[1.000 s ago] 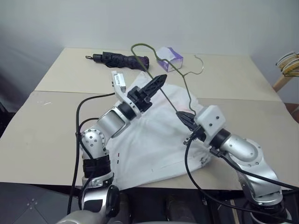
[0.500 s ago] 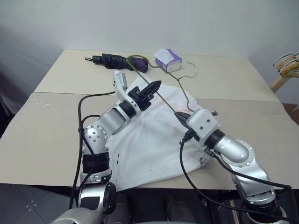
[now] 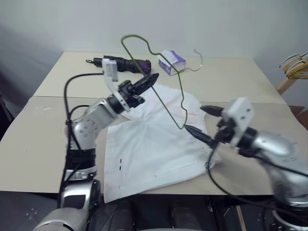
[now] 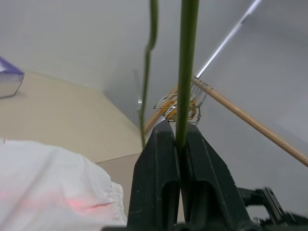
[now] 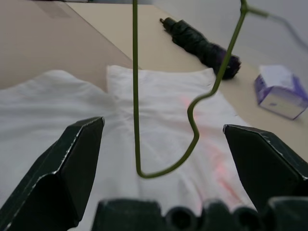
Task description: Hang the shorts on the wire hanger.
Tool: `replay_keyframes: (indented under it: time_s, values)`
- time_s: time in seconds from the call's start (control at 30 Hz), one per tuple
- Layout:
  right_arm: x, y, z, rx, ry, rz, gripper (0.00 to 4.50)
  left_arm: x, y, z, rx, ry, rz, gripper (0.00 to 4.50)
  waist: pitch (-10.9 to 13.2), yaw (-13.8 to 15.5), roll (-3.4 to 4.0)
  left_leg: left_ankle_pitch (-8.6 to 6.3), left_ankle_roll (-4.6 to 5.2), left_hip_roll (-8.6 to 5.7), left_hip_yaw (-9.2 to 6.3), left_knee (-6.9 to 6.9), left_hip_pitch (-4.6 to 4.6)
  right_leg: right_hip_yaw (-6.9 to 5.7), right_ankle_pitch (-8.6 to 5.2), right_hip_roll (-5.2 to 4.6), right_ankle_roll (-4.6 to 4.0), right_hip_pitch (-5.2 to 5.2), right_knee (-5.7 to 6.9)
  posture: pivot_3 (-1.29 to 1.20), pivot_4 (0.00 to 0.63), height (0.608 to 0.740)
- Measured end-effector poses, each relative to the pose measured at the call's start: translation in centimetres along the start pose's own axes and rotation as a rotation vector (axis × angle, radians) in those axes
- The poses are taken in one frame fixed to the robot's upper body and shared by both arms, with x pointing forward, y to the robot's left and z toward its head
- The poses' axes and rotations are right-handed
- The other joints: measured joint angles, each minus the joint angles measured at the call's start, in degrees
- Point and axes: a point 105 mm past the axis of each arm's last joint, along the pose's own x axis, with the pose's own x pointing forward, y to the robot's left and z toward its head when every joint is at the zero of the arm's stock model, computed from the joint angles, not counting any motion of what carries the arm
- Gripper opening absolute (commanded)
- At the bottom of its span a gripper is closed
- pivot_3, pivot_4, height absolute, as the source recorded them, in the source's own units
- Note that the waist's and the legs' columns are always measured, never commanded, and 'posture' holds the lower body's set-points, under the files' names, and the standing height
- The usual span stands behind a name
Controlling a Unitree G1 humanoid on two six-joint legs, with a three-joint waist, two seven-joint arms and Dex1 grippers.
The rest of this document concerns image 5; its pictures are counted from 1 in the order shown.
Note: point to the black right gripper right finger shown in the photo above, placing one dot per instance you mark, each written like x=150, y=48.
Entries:
x=262, y=163

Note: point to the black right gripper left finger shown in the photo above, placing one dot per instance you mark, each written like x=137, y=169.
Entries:
x=55, y=173

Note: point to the purple white tissue box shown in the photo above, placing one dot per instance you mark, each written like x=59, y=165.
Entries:
x=280, y=91

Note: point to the black folded umbrella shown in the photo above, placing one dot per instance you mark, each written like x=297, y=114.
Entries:
x=199, y=45

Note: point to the white shorts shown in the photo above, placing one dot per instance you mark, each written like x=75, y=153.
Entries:
x=149, y=120

